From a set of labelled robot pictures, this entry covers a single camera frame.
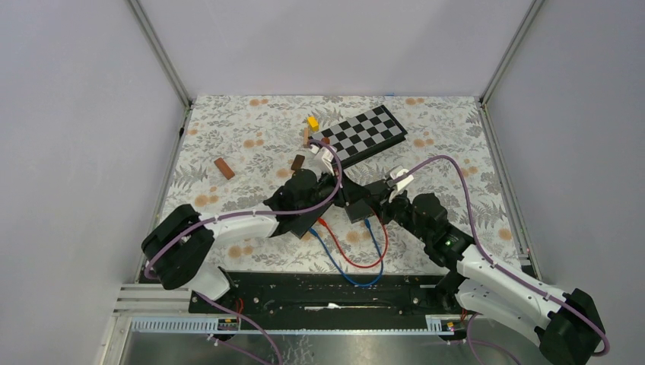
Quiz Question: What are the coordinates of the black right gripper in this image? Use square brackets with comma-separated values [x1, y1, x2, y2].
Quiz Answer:
[364, 186, 431, 244]

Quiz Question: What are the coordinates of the blue ethernet cable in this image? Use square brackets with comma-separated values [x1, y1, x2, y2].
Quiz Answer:
[308, 219, 385, 288]

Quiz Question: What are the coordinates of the yellow block near chessboard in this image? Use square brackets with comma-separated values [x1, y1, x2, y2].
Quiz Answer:
[307, 116, 319, 132]

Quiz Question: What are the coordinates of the right aluminium frame post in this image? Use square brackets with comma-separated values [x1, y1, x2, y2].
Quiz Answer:
[479, 0, 545, 106]

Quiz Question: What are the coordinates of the aluminium frame post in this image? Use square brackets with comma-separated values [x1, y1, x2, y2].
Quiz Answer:
[125, 0, 192, 109]
[479, 0, 545, 106]

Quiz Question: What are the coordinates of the light wooden block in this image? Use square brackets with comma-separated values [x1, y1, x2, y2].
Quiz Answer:
[303, 127, 310, 148]

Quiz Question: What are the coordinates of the floral table mat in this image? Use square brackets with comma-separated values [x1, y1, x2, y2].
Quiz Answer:
[163, 95, 519, 283]

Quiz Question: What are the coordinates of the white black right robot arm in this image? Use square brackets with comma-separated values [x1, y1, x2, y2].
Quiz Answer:
[373, 193, 609, 364]

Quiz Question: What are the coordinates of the black network switch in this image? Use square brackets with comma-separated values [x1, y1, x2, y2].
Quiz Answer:
[284, 212, 323, 239]
[342, 179, 391, 224]

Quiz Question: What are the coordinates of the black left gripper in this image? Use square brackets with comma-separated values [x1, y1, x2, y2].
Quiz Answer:
[298, 167, 371, 216]

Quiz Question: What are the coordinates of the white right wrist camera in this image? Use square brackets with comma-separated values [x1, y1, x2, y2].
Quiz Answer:
[386, 166, 414, 202]

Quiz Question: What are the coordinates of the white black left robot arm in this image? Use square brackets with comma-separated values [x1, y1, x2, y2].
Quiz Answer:
[141, 169, 370, 313]

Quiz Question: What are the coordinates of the black white chessboard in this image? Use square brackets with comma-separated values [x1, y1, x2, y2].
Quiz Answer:
[310, 105, 408, 169]

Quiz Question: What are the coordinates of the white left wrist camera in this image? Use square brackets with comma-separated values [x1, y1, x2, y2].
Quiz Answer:
[310, 144, 335, 175]

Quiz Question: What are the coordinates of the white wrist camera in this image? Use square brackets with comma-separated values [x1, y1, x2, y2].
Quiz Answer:
[310, 144, 335, 175]
[386, 166, 414, 202]

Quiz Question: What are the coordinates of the dark brown wooden block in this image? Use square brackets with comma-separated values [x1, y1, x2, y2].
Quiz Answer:
[291, 154, 305, 171]

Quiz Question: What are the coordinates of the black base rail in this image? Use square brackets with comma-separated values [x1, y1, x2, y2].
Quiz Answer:
[217, 271, 464, 332]

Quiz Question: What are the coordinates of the red cable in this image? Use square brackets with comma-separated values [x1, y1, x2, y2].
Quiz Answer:
[316, 208, 390, 270]

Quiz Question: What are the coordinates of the reddish brown wooden block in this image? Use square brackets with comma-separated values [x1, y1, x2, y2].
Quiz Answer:
[214, 157, 235, 180]

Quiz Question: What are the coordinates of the left aluminium frame post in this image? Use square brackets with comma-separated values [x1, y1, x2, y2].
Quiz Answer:
[125, 0, 192, 109]

